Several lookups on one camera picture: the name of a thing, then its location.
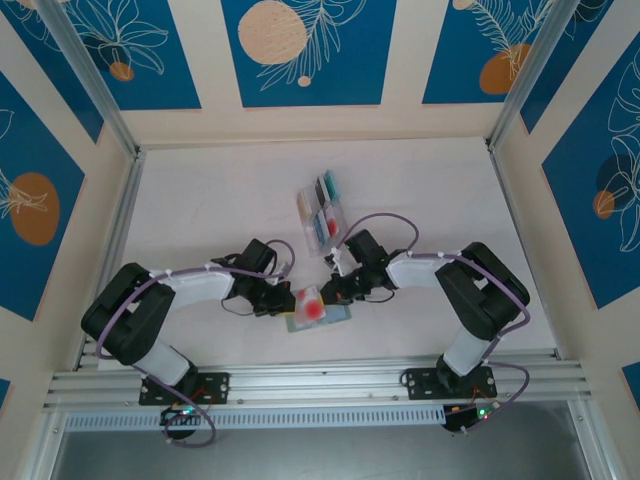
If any clear acrylic card display stand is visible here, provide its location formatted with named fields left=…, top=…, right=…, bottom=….
left=294, top=169, right=349, bottom=259

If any blue logo card stack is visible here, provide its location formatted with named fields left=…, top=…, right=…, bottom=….
left=309, top=209, right=329, bottom=244

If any black controller board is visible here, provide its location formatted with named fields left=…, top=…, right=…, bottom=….
left=159, top=404, right=202, bottom=427
left=443, top=401, right=501, bottom=434

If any aluminium frame crossbeam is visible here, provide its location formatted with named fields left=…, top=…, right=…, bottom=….
left=42, top=349, right=599, bottom=411

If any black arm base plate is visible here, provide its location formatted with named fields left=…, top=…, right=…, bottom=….
left=402, top=367, right=497, bottom=401
left=138, top=372, right=231, bottom=406

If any white slotted cable duct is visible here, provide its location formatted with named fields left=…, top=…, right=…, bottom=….
left=64, top=404, right=446, bottom=431

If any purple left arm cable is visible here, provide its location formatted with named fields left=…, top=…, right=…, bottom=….
left=94, top=239, right=296, bottom=446

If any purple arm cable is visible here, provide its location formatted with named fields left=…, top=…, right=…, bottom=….
left=334, top=212, right=531, bottom=436
left=94, top=239, right=296, bottom=446

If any aluminium side rail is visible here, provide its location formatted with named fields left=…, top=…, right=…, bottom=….
left=74, top=149, right=147, bottom=371
left=487, top=144, right=562, bottom=361

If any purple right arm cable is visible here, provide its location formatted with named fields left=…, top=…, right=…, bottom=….
left=334, top=212, right=531, bottom=436

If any blue floral wall panel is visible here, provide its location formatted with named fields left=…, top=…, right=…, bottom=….
left=542, top=34, right=640, bottom=311
left=221, top=0, right=399, bottom=109
left=49, top=0, right=202, bottom=112
left=519, top=0, right=640, bottom=135
left=0, top=0, right=105, bottom=145
left=422, top=0, right=554, bottom=106
left=0, top=72, right=87, bottom=322

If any aluminium frame post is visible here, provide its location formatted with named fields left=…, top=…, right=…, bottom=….
left=487, top=0, right=591, bottom=151
left=37, top=0, right=142, bottom=157

